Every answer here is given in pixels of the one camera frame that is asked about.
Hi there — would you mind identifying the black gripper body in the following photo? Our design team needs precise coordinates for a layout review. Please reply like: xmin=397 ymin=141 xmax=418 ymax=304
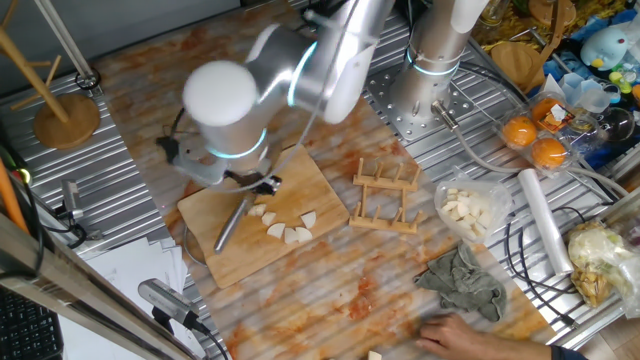
xmin=224 ymin=169 xmax=264 ymax=192

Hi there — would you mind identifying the steel cleaver knife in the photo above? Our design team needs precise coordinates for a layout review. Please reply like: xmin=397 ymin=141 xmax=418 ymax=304
xmin=213 ymin=192 xmax=257 ymax=255

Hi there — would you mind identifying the plastic bag of radish chunks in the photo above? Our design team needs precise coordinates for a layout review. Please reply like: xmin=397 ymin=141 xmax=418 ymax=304
xmin=433 ymin=177 xmax=514 ymax=245

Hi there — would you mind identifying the person bare hand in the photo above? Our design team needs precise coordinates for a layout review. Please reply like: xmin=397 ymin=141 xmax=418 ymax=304
xmin=414 ymin=313 xmax=484 ymax=360

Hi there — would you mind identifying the wooden cutting board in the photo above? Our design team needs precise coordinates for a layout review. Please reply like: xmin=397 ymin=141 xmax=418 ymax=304
xmin=177 ymin=143 xmax=351 ymax=290

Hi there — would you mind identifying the wooden dish rack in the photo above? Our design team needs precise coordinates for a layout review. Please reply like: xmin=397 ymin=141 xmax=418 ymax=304
xmin=347 ymin=157 xmax=425 ymax=235

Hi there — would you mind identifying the white paper stack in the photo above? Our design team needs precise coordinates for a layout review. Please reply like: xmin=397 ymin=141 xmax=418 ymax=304
xmin=59 ymin=237 xmax=211 ymax=360

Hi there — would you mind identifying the marble pattern table mat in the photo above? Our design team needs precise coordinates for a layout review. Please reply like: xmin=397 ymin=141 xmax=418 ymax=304
xmin=92 ymin=0 xmax=557 ymax=360

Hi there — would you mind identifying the wooden mug tree stand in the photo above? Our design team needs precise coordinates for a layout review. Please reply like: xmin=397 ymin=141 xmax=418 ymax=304
xmin=0 ymin=0 xmax=101 ymax=150

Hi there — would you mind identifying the grey green cloth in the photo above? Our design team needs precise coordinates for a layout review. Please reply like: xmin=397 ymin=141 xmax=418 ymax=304
xmin=413 ymin=243 xmax=508 ymax=324

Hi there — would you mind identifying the orange fruit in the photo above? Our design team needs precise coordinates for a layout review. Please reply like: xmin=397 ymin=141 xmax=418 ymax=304
xmin=530 ymin=137 xmax=568 ymax=169
xmin=530 ymin=97 xmax=564 ymax=126
xmin=502 ymin=115 xmax=538 ymax=149

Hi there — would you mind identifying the black keyboard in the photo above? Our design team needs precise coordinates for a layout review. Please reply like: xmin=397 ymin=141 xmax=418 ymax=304
xmin=0 ymin=287 xmax=64 ymax=360

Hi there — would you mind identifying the white plastic wrap roll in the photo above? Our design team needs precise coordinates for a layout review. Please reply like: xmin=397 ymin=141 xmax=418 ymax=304
xmin=517 ymin=168 xmax=575 ymax=276

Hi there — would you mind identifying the wooden holder stand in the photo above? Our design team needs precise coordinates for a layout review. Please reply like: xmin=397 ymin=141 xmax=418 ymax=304
xmin=489 ymin=0 xmax=576 ymax=94

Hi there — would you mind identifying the clear plastic fruit container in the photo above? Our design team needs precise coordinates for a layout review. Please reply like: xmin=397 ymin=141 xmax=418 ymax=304
xmin=497 ymin=92 xmax=601 ymax=179

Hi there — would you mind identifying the clear measuring cup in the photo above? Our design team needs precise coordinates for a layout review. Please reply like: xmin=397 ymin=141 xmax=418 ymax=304
xmin=559 ymin=73 xmax=621 ymax=114

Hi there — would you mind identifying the plastic bag of vegetable scraps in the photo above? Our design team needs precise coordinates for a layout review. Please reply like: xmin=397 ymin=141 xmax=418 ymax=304
xmin=567 ymin=219 xmax=640 ymax=319

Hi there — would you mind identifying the glass bowl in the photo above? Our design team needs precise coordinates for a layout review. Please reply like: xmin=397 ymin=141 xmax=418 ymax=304
xmin=597 ymin=106 xmax=636 ymax=143

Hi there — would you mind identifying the blue plush toy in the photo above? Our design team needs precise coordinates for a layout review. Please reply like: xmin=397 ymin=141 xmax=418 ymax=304
xmin=579 ymin=25 xmax=630 ymax=71

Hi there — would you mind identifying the silver camera mount bracket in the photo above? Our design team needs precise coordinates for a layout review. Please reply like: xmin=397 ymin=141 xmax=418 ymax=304
xmin=172 ymin=143 xmax=230 ymax=187

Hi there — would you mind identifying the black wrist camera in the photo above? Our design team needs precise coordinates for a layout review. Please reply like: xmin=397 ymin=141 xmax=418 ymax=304
xmin=155 ymin=135 xmax=181 ymax=165

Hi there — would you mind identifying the silver bar shaped camera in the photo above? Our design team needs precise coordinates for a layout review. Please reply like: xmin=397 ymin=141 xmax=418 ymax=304
xmin=137 ymin=278 xmax=201 ymax=331

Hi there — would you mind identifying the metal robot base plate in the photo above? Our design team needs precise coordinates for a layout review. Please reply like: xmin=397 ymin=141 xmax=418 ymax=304
xmin=364 ymin=64 xmax=476 ymax=143

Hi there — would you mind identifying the small clamp mounted camera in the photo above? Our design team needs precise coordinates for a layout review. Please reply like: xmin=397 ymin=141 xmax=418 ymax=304
xmin=54 ymin=179 xmax=104 ymax=250

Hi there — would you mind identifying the metal frame bar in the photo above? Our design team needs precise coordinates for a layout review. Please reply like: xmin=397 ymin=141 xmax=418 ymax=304
xmin=0 ymin=212 xmax=201 ymax=360

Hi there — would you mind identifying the grey hose with metal connector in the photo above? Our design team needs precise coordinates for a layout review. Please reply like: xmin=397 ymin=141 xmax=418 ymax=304
xmin=432 ymin=99 xmax=629 ymax=197

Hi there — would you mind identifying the camera stand pole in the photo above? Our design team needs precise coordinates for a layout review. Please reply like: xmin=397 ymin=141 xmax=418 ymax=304
xmin=33 ymin=0 xmax=104 ymax=94

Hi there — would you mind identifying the thin black power cable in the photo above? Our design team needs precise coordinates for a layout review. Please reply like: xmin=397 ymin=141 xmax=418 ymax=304
xmin=504 ymin=204 xmax=582 ymax=329

